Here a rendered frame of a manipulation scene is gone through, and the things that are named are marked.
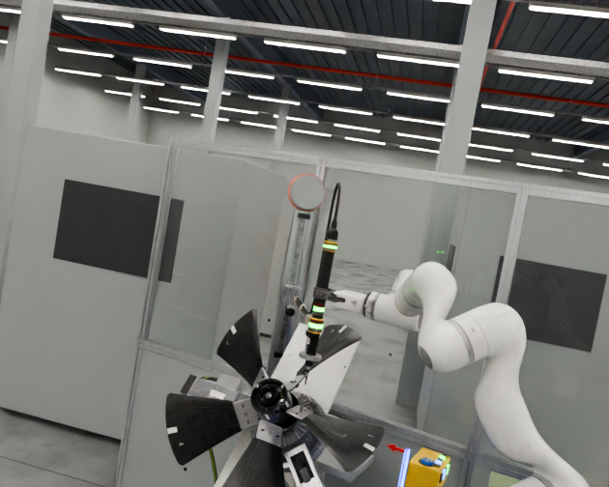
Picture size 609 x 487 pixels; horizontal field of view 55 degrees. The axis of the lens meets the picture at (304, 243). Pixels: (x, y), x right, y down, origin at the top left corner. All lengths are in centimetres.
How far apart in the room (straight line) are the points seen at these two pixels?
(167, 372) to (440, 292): 202
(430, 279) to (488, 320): 15
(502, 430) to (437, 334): 24
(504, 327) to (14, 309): 379
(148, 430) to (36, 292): 162
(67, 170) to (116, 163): 37
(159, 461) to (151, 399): 31
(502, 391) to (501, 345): 9
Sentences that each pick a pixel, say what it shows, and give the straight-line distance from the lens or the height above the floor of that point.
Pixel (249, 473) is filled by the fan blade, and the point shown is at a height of 103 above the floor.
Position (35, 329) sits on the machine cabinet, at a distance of 450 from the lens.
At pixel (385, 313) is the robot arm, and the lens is 168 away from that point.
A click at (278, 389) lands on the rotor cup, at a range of 188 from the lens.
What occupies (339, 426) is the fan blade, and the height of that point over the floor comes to 118.
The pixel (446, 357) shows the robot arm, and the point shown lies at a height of 157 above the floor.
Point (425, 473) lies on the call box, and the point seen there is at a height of 105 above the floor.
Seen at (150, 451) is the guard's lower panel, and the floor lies 45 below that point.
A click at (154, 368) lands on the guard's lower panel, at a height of 87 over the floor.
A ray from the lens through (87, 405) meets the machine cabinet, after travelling 439.
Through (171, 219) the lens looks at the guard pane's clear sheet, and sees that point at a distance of 304.
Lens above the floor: 181
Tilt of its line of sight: 3 degrees down
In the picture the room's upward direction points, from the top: 10 degrees clockwise
